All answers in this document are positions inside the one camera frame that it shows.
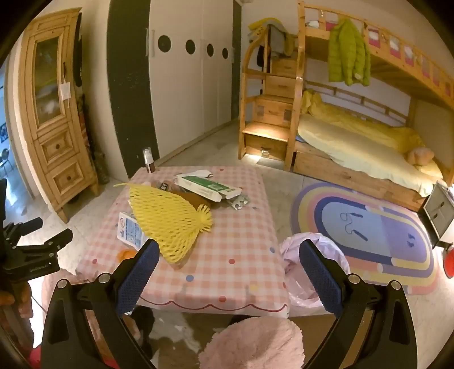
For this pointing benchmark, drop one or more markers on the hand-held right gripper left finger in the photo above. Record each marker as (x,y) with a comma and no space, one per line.
(142,273)

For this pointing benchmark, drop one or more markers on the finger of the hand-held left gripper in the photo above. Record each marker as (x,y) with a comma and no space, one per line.
(26,227)
(53,241)

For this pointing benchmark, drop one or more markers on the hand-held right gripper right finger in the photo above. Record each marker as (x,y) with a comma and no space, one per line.
(319,276)

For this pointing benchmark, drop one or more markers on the pink trash bag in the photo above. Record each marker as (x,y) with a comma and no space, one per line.
(294,255)

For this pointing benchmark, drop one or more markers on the yellow foam net sleeve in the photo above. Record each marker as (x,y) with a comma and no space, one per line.
(166,220)

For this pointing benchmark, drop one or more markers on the person's left hand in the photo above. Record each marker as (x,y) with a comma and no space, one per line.
(14,298)

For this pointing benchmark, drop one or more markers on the blue and white packet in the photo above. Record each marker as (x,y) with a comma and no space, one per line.
(129,230)

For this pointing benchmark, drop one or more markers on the rainbow oval rug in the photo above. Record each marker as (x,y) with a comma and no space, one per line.
(372,227)

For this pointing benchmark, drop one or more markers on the wooden glass-door cabinet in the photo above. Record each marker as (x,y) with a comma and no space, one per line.
(56,142)

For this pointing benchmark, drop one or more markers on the pink fluffy stool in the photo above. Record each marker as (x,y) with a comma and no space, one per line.
(248,344)

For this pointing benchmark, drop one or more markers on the pink checkered tablecloth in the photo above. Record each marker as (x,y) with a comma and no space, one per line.
(230,230)

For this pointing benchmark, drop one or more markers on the wooden bunk bed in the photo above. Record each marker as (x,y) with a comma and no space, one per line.
(354,177)

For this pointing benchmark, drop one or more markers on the white and green carton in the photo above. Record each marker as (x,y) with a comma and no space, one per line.
(202,184)

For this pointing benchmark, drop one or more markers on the small spray bottle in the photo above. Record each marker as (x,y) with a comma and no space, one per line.
(149,165)

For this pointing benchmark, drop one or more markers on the silver blister pack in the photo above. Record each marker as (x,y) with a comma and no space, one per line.
(238,202)

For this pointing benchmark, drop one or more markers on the patterned leaning board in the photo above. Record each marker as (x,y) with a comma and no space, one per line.
(87,131)

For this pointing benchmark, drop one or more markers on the red round object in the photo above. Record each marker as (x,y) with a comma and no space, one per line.
(449,262)

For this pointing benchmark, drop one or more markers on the pale yellow bed sheet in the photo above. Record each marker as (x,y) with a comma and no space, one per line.
(337,142)

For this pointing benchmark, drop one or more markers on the small white cabinet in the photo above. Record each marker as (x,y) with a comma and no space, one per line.
(438,209)

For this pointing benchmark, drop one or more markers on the white paper note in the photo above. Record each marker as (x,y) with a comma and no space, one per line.
(65,91)

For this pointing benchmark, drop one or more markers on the pink plush toy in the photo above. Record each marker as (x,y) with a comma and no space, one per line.
(420,156)

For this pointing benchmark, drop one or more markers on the yellow duvet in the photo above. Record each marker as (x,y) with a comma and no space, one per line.
(354,120)

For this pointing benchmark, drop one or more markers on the white wardrobe with round holes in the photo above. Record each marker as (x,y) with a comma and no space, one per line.
(184,88)

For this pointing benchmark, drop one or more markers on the wooden stair drawer unit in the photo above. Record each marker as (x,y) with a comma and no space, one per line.
(273,85)

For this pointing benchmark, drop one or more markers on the green puffer jacket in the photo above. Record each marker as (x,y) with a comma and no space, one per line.
(347,53)

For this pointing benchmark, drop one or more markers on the black hanging cloth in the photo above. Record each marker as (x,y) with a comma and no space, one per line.
(261,56)

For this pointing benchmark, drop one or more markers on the grey clothes pile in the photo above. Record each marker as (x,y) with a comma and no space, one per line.
(280,39)

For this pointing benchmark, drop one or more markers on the yellow cloth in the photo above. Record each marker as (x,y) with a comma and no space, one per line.
(260,25)

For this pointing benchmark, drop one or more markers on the black wall panel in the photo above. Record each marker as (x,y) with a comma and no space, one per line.
(131,88)

